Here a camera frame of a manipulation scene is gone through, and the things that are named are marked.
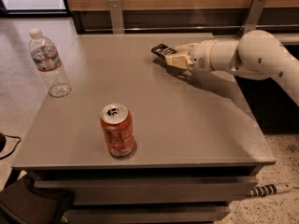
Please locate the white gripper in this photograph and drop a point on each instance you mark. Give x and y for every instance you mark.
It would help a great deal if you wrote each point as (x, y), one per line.
(200, 57)

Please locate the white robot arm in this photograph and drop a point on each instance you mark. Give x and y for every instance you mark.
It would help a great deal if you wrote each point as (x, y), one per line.
(256, 55)

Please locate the clear plastic water bottle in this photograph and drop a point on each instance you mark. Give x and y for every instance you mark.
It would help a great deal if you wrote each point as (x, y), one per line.
(48, 63)

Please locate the grey drawer cabinet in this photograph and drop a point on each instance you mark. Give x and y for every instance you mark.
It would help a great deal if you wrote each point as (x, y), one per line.
(197, 145)

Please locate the orange soda can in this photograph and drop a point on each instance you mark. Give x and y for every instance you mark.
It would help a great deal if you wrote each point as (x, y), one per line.
(117, 125)

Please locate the dark chair seat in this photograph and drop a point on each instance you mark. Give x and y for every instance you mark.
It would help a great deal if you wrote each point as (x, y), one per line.
(22, 203)

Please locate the right metal bracket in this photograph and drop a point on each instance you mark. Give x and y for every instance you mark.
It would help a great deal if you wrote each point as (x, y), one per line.
(254, 14)

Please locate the metal bracket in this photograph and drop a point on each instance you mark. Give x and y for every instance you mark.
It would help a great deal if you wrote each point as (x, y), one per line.
(116, 16)
(254, 14)

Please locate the left metal bracket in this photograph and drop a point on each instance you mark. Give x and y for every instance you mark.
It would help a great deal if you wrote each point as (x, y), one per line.
(116, 16)

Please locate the black white striped handle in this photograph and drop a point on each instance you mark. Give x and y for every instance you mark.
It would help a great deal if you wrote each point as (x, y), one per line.
(270, 189)

